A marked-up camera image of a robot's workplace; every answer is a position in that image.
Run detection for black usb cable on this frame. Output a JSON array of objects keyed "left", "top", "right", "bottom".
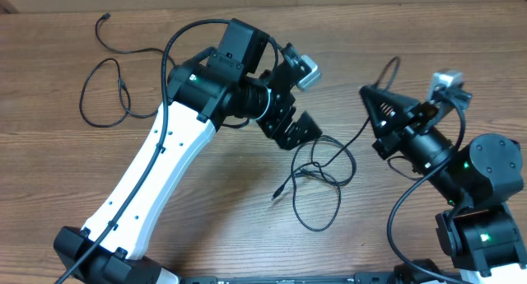
[
  {"left": 77, "top": 12, "right": 176, "bottom": 129},
  {"left": 270, "top": 55, "right": 403, "bottom": 234}
]

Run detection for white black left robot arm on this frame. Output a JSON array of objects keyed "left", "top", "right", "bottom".
[{"left": 54, "top": 56, "right": 321, "bottom": 283}]

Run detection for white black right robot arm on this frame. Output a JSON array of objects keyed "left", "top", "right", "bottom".
[{"left": 360, "top": 85, "right": 526, "bottom": 283}]

